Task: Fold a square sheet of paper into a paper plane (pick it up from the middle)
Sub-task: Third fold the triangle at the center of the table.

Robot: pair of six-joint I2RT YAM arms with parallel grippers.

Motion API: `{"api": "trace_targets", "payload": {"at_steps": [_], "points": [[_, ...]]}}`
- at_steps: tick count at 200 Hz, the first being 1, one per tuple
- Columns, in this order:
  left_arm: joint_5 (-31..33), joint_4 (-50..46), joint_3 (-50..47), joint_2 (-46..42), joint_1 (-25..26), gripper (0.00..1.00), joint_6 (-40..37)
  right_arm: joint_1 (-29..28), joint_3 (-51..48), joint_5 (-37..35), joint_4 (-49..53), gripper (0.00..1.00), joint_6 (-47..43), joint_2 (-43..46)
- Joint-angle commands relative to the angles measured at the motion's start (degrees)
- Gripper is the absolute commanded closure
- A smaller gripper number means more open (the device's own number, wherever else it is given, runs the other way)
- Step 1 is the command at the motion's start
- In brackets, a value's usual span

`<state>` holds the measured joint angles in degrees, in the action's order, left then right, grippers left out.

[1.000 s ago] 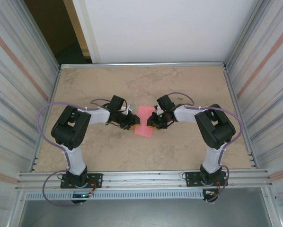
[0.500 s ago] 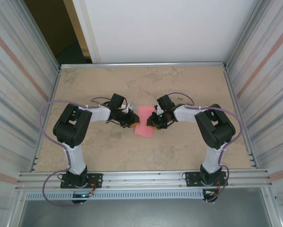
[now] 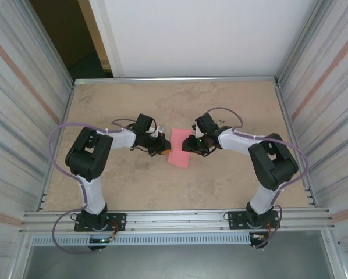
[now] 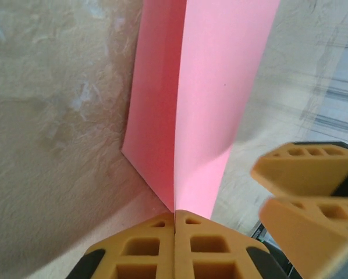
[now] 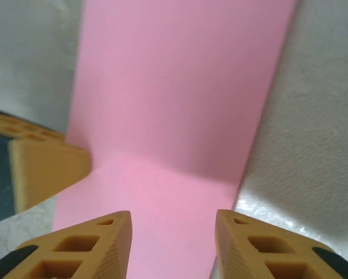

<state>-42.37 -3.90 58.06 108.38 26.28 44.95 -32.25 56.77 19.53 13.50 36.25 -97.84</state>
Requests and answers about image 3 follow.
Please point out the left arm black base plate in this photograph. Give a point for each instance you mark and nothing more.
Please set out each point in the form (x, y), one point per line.
(118, 222)

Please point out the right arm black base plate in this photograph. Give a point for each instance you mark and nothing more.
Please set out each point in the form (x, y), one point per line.
(235, 222)

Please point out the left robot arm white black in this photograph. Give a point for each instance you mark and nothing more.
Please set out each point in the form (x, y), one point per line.
(94, 194)

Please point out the black controller box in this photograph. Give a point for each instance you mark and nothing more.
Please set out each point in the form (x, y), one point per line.
(98, 247)
(258, 241)

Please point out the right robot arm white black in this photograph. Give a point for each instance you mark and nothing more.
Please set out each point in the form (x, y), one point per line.
(262, 200)

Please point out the long aluminium frame rail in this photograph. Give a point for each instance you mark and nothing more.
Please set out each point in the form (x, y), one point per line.
(177, 80)

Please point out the grey sheet metal shelf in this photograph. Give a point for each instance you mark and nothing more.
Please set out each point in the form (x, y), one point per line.
(177, 261)

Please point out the aluminium side frame rail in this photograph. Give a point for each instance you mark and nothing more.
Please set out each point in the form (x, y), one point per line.
(44, 202)
(310, 197)

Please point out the white door frame post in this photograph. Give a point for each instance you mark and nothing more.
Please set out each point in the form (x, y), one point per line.
(108, 43)

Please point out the wide aluminium mounting rail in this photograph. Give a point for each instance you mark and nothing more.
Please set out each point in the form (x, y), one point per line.
(177, 222)

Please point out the pink cloth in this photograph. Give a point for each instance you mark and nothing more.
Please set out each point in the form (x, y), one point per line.
(179, 148)

